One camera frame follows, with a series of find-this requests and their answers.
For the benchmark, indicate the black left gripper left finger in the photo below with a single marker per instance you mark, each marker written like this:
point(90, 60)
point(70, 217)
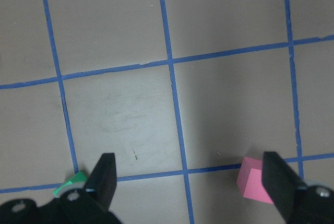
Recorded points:
point(102, 182)

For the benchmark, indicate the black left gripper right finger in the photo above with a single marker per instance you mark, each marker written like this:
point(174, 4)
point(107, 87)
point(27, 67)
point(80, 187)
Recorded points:
point(283, 185)

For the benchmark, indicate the green cube near left base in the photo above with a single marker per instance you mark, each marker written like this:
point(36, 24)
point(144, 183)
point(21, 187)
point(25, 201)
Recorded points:
point(75, 181)

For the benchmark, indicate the pink cube near left base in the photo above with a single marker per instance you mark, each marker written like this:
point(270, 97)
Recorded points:
point(249, 180)

